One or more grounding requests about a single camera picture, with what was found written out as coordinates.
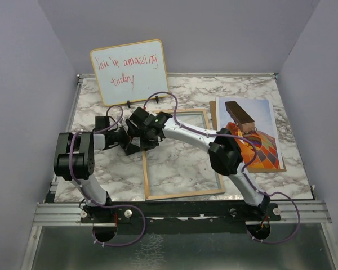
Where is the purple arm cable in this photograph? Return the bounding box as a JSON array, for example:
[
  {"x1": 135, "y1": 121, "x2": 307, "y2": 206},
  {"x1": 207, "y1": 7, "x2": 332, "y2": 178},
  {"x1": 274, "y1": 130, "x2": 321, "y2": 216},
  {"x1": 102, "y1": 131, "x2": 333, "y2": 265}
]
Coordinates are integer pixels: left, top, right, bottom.
[
  {"x1": 143, "y1": 91, "x2": 301, "y2": 244},
  {"x1": 69, "y1": 105, "x2": 146, "y2": 248}
]

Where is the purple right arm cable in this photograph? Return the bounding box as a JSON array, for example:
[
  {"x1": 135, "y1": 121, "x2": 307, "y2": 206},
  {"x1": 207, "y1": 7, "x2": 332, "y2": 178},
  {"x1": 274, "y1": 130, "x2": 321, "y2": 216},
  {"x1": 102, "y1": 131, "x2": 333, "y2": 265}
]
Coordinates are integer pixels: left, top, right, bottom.
[{"x1": 143, "y1": 91, "x2": 301, "y2": 244}]

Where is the aluminium table edge rail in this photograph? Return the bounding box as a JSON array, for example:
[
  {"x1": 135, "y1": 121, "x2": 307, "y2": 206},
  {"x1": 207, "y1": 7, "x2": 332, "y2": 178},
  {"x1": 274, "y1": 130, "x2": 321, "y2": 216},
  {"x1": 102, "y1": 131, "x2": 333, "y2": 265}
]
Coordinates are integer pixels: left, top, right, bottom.
[{"x1": 48, "y1": 74, "x2": 84, "y2": 194}]

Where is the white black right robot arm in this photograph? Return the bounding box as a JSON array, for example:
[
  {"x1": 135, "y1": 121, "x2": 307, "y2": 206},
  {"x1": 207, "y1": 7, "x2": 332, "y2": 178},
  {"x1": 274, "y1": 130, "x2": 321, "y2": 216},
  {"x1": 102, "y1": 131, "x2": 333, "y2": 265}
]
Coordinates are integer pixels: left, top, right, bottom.
[{"x1": 126, "y1": 107, "x2": 270, "y2": 220}]

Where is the yellow framed whiteboard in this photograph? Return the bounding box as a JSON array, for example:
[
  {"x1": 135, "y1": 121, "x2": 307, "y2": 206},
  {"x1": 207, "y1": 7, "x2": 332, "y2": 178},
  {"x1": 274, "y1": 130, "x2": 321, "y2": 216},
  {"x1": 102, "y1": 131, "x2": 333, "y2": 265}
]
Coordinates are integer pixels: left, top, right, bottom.
[{"x1": 90, "y1": 39, "x2": 168, "y2": 106}]

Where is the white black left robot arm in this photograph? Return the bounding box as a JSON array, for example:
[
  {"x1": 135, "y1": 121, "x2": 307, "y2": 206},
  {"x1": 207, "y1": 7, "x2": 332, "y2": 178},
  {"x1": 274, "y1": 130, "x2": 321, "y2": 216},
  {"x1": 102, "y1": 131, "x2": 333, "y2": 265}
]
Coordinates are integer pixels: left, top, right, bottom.
[{"x1": 54, "y1": 116, "x2": 141, "y2": 222}]

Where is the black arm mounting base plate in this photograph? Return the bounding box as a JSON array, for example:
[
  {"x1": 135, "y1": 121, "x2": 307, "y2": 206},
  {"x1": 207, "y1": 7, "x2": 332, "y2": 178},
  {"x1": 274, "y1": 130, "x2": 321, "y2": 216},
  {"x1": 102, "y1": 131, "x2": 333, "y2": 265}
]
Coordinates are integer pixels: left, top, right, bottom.
[{"x1": 81, "y1": 200, "x2": 281, "y2": 235}]

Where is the front aluminium rail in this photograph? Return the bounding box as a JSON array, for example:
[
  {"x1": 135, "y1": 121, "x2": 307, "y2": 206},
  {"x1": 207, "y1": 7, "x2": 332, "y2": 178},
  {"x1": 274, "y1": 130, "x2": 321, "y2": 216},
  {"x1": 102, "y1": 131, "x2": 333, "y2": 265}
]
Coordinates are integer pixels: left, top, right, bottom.
[{"x1": 32, "y1": 200, "x2": 332, "y2": 226}]

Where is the wooden picture frame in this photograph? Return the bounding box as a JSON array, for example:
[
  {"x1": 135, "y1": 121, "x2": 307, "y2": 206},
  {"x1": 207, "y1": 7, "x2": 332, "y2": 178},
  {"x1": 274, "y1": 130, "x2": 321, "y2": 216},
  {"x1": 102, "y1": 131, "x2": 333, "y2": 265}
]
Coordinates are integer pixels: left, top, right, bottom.
[{"x1": 142, "y1": 109, "x2": 226, "y2": 201}]

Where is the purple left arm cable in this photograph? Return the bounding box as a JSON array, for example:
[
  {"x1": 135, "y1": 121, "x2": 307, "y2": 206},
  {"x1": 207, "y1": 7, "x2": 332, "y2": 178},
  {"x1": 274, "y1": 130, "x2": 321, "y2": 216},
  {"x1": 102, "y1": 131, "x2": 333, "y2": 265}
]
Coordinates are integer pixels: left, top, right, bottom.
[{"x1": 69, "y1": 105, "x2": 146, "y2": 248}]

